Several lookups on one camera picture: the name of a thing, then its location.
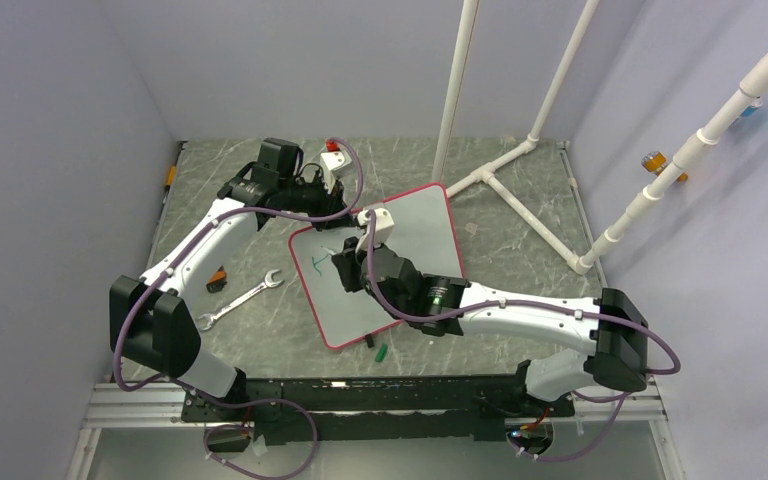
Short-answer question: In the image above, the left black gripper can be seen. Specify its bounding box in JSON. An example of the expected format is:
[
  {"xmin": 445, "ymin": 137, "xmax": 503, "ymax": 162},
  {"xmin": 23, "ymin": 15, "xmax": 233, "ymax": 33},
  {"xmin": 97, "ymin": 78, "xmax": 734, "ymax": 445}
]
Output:
[{"xmin": 280, "ymin": 170, "xmax": 356, "ymax": 232}]

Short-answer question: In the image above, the pink framed whiteboard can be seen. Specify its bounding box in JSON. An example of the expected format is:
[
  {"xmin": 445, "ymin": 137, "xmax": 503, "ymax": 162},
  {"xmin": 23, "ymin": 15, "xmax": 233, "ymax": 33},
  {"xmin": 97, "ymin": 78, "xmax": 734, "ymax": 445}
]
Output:
[{"xmin": 288, "ymin": 183, "xmax": 463, "ymax": 350}]

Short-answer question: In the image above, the green marker cap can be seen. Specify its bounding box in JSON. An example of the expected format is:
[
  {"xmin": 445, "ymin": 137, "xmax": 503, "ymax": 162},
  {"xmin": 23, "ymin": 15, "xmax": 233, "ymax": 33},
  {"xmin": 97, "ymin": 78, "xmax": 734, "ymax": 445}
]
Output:
[{"xmin": 374, "ymin": 344, "xmax": 388, "ymax": 363}]

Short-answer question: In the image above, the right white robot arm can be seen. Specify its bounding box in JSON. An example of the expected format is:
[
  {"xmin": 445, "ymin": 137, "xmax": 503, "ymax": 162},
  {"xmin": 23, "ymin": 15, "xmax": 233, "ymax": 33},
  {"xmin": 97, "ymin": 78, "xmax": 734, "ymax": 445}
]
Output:
[{"xmin": 331, "ymin": 237, "xmax": 648, "ymax": 415}]

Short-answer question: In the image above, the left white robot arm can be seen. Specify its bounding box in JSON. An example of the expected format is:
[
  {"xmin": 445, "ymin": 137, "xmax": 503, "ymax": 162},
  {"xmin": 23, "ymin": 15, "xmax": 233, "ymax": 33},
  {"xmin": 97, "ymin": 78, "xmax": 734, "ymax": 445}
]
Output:
[{"xmin": 109, "ymin": 137, "xmax": 364, "ymax": 421}]

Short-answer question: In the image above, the silver open-end wrench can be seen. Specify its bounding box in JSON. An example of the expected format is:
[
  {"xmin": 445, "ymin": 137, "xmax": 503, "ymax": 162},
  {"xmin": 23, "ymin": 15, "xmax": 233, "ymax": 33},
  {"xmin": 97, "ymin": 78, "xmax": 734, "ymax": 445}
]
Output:
[{"xmin": 195, "ymin": 269, "xmax": 284, "ymax": 332}]

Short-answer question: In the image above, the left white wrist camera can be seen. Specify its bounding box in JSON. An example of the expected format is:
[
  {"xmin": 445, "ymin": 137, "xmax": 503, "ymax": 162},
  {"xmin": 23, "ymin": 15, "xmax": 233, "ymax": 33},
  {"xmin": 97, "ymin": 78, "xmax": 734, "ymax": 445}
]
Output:
[{"xmin": 318, "ymin": 139, "xmax": 352, "ymax": 192}]

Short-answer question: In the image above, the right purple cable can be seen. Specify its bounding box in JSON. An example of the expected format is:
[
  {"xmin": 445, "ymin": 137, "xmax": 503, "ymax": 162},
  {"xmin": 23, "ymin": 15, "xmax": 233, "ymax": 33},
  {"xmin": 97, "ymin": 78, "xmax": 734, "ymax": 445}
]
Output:
[{"xmin": 364, "ymin": 208, "xmax": 682, "ymax": 464}]

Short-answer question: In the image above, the purple cable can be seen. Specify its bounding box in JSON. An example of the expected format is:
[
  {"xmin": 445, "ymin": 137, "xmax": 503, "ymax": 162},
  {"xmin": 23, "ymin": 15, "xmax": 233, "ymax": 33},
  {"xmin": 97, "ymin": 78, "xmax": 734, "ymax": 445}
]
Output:
[
  {"xmin": 364, "ymin": 208, "xmax": 682, "ymax": 464},
  {"xmin": 112, "ymin": 137, "xmax": 365, "ymax": 480}
]

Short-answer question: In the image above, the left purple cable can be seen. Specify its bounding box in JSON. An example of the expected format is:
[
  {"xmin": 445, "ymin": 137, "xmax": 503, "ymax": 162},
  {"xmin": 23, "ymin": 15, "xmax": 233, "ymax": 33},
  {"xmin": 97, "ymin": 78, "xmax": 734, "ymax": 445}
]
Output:
[{"xmin": 112, "ymin": 137, "xmax": 365, "ymax": 480}]

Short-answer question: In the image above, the white PVC pipe frame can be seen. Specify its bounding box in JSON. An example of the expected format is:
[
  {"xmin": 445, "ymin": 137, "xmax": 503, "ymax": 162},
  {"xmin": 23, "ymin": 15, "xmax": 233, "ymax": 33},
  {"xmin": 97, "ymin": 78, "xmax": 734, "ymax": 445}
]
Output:
[{"xmin": 430, "ymin": 0, "xmax": 603, "ymax": 274}]

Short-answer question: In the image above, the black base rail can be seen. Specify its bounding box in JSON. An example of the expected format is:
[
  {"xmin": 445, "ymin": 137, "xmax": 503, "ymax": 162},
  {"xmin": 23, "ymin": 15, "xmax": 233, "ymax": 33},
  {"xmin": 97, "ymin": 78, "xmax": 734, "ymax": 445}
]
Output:
[{"xmin": 181, "ymin": 374, "xmax": 575, "ymax": 446}]

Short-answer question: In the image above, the aluminium extrusion rail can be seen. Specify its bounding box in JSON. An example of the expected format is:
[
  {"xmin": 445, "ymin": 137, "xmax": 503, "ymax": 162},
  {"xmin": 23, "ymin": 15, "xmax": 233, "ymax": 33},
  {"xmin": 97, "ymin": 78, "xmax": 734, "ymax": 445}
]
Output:
[{"xmin": 82, "ymin": 383, "xmax": 185, "ymax": 429}]

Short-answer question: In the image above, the orange wall knob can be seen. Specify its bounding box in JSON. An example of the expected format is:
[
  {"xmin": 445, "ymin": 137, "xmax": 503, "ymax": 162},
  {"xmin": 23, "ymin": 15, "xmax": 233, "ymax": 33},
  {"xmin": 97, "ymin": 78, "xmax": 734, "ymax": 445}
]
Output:
[{"xmin": 641, "ymin": 151, "xmax": 670, "ymax": 176}]

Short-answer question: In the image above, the blue wall knob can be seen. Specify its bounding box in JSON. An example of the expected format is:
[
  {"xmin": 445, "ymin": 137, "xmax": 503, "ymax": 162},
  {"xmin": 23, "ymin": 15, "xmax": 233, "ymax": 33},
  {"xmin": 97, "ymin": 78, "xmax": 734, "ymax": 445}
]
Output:
[{"xmin": 740, "ymin": 97, "xmax": 763, "ymax": 118}]

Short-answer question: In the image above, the white diagonal pipe rail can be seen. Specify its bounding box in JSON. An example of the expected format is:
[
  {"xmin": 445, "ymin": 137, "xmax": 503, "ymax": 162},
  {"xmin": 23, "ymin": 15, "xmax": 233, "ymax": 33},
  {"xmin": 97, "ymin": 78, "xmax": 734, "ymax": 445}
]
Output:
[{"xmin": 574, "ymin": 52, "xmax": 768, "ymax": 273}]

